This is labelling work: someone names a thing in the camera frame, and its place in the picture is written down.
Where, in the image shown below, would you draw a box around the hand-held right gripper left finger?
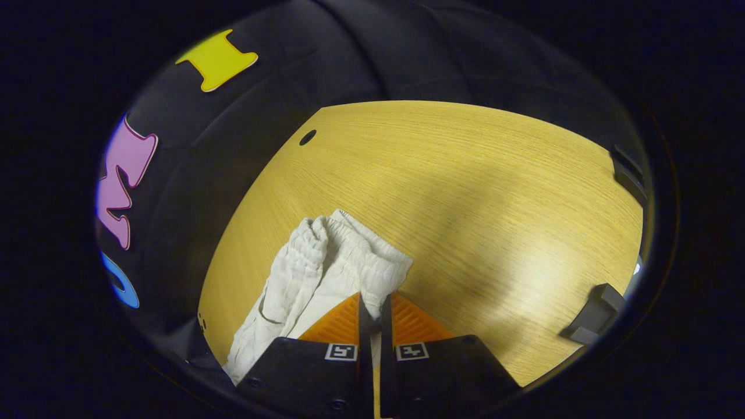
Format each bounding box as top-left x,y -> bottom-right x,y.
237,292 -> 374,419

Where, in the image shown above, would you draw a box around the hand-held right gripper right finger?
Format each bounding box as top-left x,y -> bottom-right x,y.
381,292 -> 522,419

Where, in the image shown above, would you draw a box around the white jeans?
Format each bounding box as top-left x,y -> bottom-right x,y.
223,209 -> 414,386

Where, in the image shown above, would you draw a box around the black backdrop cloth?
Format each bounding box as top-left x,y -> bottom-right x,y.
95,0 -> 648,385

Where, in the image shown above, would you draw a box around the black table edge bracket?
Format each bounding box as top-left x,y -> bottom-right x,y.
560,283 -> 627,345
610,145 -> 648,205

